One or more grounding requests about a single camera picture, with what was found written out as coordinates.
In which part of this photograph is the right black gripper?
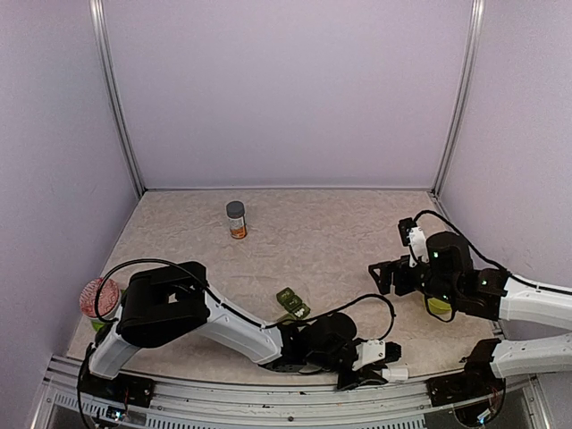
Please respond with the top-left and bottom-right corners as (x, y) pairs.
(369, 254), (459, 305)

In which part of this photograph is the green plate left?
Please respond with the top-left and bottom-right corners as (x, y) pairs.
(90, 319), (113, 332)

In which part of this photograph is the green bowl right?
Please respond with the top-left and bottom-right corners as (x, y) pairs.
(427, 298), (451, 315)

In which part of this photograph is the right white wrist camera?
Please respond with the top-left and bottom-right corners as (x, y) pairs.
(398, 218), (429, 268)

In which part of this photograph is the orange pill bottle grey cap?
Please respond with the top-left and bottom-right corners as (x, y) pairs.
(226, 200), (248, 240)

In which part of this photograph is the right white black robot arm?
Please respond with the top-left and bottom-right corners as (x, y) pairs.
(368, 218), (571, 397)

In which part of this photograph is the right aluminium frame post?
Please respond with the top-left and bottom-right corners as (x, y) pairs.
(432, 0), (485, 200)

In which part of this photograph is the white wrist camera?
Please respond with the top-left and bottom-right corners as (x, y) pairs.
(398, 218), (429, 268)
(353, 340), (402, 370)

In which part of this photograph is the green weekly pill organizer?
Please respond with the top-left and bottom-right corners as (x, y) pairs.
(276, 288), (311, 322)

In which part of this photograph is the aluminium frame post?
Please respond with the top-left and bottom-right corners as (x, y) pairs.
(88, 0), (147, 199)
(432, 0), (485, 200)

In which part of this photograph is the front aluminium rail base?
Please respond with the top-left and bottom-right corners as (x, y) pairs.
(24, 356), (555, 428)

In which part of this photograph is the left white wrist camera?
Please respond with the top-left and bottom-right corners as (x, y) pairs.
(353, 340), (402, 370)

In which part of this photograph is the left aluminium frame post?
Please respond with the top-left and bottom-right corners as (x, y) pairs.
(88, 0), (147, 199)

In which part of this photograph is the red patterned round tin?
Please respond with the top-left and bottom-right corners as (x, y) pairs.
(79, 278), (122, 321)

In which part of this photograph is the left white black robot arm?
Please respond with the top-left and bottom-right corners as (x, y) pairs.
(82, 258), (408, 398)

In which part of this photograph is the small white pill bottle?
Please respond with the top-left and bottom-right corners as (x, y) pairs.
(381, 367), (408, 383)

